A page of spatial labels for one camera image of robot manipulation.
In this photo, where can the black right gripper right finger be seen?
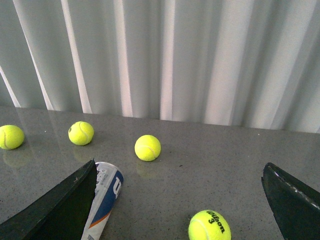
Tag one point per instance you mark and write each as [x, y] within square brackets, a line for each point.
[295, 205]

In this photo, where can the tennis ball with dark logo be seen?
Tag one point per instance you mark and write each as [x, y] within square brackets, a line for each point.
[81, 133]

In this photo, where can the far left tennis ball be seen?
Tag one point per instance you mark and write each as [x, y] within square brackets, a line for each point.
[11, 137]

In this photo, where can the white pleated curtain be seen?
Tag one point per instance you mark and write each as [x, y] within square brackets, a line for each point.
[250, 63]

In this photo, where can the plain middle tennis ball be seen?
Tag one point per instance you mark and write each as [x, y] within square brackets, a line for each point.
[147, 148]

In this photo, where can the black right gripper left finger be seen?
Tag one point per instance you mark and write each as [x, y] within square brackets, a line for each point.
[60, 214]

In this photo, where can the Wilson tennis ball can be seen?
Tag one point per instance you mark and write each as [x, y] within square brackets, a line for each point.
[108, 185]

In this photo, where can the Wilson 3 tennis ball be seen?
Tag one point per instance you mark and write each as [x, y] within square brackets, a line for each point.
[209, 225]

